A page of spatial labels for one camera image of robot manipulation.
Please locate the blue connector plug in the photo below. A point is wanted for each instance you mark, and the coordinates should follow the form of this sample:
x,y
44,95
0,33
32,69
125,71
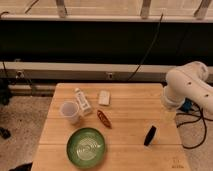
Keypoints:
x,y
187,105

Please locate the white tube bottle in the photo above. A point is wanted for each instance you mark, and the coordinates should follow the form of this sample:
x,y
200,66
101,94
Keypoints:
x,y
83,102

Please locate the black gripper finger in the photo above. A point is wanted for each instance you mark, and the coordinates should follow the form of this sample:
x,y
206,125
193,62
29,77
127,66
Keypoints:
x,y
150,135

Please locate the white eraser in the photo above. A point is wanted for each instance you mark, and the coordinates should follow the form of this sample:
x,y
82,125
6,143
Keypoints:
x,y
104,98

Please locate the clear plastic cup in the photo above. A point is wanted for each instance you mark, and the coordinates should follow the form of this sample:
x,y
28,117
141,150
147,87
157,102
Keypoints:
x,y
70,111

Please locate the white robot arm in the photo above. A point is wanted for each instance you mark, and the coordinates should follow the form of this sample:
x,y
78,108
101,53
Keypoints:
x,y
188,82

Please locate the green ceramic plate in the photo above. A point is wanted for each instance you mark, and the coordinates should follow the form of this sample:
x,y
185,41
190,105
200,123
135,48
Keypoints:
x,y
86,148

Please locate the wooden table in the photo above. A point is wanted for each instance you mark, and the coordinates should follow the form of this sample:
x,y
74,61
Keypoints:
x,y
133,110

